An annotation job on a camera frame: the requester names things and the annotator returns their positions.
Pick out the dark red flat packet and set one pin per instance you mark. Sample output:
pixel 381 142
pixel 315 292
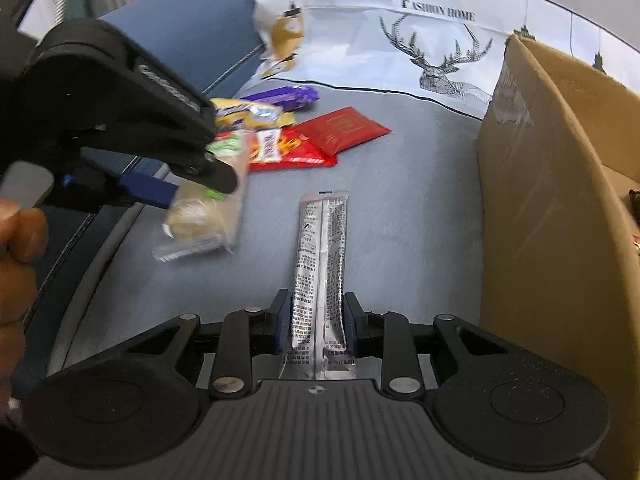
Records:
pixel 345 127

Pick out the brown cardboard box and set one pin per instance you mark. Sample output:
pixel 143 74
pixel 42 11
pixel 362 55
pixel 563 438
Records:
pixel 540 210

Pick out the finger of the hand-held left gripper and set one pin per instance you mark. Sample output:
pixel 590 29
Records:
pixel 150 190
pixel 212 170

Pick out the person's left hand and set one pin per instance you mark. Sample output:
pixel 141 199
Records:
pixel 20 270

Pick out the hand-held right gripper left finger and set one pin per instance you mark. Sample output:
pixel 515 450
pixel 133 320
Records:
pixel 285 322

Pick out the silver stick packet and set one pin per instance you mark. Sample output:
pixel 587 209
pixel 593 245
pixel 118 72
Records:
pixel 320 260

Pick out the purple snack packet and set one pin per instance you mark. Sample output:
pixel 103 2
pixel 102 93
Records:
pixel 285 96

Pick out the red spicy snack packet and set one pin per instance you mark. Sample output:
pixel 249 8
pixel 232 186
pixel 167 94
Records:
pixel 295 152

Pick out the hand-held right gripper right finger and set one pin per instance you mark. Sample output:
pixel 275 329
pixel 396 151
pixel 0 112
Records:
pixel 350 325

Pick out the blue cushion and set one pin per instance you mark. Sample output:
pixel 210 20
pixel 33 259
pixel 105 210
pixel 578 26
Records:
pixel 200 35

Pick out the clear pastry packet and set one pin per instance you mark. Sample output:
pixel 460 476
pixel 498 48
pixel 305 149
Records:
pixel 200 215

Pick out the yellow snack packet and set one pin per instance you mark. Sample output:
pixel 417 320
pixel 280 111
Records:
pixel 250 112

